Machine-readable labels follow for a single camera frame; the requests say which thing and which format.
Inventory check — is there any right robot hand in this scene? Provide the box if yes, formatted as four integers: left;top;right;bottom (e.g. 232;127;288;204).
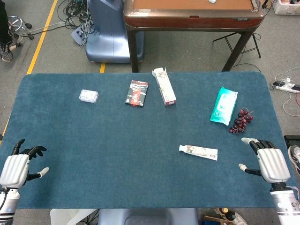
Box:
238;137;291;184

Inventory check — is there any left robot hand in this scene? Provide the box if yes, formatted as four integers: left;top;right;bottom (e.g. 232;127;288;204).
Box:
0;138;50;189

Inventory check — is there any floral toothpaste tube white cap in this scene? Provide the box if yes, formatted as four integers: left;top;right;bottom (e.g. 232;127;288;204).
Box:
179;144;218;161

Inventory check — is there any long floral toothpaste carton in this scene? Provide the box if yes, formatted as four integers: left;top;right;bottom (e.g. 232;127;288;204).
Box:
151;67;177;107

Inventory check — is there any grey sneaker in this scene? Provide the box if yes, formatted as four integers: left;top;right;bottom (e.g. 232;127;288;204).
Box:
287;144;300;178

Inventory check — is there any black case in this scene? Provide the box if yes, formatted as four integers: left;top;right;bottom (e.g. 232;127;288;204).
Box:
284;135;300;146

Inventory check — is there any purple grape bunch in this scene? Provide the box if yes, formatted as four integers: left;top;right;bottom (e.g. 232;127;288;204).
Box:
229;107;255;135

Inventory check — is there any dark bottle yellow cap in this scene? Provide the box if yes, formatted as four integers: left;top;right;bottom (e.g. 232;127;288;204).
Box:
219;207;235;221

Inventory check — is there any green wet wipes pack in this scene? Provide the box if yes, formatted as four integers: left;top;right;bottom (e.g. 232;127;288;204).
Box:
210;86;239;127

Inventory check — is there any white power strip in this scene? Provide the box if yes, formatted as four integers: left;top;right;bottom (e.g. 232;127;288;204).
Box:
273;80;300;92

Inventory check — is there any small clear plastic box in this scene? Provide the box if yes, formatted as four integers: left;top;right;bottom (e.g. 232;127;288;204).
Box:
79;89;99;104

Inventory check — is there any blue felt table cover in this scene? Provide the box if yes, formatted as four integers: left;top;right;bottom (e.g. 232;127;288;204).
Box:
0;71;290;210

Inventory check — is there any person in dark clothes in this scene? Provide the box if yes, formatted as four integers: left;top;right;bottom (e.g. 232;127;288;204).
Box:
0;0;23;62

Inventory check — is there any blue grey robot torso base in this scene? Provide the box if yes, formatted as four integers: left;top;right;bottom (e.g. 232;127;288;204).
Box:
97;208;199;225

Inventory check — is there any black red patterned box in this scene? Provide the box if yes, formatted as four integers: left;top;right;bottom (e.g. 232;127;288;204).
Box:
125;80;150;108

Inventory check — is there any chrome wheeled stool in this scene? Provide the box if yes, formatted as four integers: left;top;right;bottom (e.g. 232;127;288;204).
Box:
7;15;35;40

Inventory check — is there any white storage basket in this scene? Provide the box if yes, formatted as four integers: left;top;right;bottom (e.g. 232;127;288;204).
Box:
271;0;300;15

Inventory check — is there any brown mahjong table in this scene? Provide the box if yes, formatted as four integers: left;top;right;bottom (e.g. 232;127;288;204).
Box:
123;0;268;73

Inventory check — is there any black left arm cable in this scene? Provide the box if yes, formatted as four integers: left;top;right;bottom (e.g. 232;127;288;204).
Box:
0;187;9;213

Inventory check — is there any white floor cable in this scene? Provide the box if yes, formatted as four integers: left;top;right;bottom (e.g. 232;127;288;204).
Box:
274;67;300;116

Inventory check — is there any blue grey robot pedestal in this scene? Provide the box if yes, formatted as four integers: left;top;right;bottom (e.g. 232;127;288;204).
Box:
71;0;145;64

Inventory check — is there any black floor cable bundle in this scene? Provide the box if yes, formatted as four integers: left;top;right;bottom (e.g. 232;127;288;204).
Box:
57;0;94;45

